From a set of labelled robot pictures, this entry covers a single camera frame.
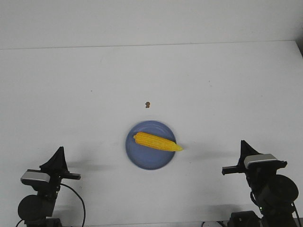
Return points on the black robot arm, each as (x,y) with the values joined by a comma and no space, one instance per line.
(273,194)
(37,210)

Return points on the yellow corn cob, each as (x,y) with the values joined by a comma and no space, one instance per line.
(156,142)

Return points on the blue round plate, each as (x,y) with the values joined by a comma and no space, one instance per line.
(145,157)

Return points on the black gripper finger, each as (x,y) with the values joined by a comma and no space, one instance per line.
(246,150)
(56,163)

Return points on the white object at bottom edge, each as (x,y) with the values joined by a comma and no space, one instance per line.
(213,224)

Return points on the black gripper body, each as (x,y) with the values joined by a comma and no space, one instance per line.
(257,174)
(55,179)

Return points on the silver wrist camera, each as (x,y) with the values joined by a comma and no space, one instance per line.
(34,178)
(256,159)

